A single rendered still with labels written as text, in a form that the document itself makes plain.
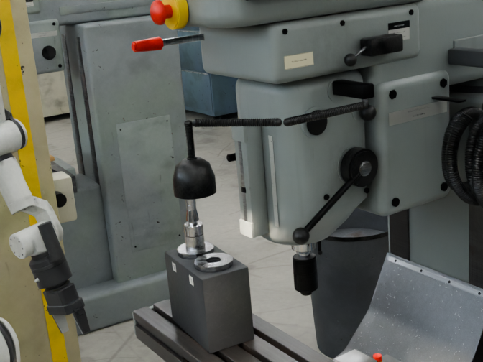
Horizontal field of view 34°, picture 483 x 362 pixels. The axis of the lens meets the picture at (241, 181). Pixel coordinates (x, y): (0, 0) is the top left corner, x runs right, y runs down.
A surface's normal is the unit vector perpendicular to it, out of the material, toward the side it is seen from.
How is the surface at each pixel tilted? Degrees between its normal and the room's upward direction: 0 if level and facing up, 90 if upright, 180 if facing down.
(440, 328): 62
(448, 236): 90
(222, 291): 90
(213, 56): 90
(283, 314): 0
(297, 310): 0
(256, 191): 90
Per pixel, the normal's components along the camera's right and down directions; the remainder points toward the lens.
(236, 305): 0.47, 0.21
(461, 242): -0.83, 0.22
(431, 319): -0.78, -0.25
